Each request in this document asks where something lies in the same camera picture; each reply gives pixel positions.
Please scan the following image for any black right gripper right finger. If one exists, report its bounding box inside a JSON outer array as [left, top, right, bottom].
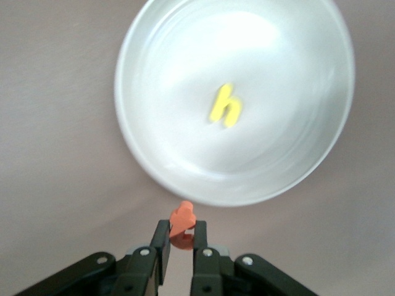
[[189, 220, 318, 296]]

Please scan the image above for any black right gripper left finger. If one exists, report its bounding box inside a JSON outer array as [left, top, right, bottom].
[[14, 219, 172, 296]]

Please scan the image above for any orange foam letter r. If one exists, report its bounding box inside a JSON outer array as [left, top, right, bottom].
[[168, 200, 198, 251]]

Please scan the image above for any yellow foam letter h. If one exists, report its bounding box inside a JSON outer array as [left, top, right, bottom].
[[208, 83, 244, 129]]

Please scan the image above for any beige brown plate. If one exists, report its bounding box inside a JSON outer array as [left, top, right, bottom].
[[113, 0, 356, 207]]

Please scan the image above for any brown table cover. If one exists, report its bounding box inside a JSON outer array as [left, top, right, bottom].
[[0, 0, 395, 296]]

